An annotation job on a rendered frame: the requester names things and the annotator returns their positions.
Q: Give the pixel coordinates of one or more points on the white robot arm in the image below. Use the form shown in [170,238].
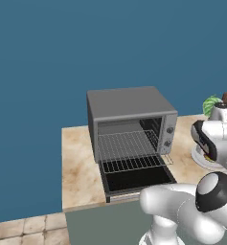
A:
[178,207]

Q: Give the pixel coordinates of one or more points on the grey toaster oven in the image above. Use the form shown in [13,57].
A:
[127,102]

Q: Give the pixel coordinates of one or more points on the grey toaster oven knob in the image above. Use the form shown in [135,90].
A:
[170,130]
[167,143]

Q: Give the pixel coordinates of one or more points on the toaster oven glass door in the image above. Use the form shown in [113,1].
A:
[135,178]

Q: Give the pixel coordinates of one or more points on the white plate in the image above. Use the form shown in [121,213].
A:
[199,159]

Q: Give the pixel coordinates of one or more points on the green leafy plant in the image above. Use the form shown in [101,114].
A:
[210,105]

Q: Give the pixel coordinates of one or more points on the grey-green counter cabinet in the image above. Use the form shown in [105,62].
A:
[102,225]

